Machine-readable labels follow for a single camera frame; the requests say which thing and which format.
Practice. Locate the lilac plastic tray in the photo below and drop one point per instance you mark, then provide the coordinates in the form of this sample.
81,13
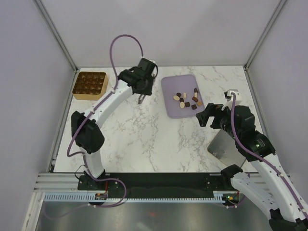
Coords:
182,83

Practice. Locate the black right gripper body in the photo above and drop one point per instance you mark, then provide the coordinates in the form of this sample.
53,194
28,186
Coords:
222,120

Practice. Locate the steel slotted tongs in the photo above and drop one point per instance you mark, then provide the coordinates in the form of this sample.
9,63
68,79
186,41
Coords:
141,99

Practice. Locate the left aluminium corner post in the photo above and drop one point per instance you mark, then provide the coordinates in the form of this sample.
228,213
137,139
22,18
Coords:
55,33

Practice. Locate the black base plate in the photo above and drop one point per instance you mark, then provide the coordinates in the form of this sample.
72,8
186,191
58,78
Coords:
157,184

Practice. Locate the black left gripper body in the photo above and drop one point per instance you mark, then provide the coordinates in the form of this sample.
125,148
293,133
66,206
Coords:
147,89

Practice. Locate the white slotted cable duct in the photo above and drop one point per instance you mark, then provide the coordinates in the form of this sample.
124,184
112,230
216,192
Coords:
96,197

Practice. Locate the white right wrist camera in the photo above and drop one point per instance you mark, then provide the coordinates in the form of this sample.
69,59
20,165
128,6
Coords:
230,95

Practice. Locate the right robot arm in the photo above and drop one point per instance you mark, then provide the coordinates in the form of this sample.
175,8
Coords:
284,208

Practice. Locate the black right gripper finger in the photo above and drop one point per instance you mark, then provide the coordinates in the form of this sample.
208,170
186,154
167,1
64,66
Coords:
213,110
203,117

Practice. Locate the right aluminium corner post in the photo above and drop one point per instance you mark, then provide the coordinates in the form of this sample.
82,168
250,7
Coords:
270,24

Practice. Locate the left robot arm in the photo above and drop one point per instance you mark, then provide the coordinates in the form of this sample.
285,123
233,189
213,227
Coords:
87,137

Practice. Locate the aluminium corner post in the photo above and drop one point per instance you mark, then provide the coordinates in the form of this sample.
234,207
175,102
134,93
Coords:
270,24
55,33

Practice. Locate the steel tray lid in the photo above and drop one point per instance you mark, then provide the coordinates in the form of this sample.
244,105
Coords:
223,148

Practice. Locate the aluminium frame rail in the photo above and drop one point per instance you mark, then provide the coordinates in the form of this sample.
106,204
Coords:
56,182

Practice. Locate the gold chocolate box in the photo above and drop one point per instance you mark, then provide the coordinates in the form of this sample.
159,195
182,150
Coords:
90,86

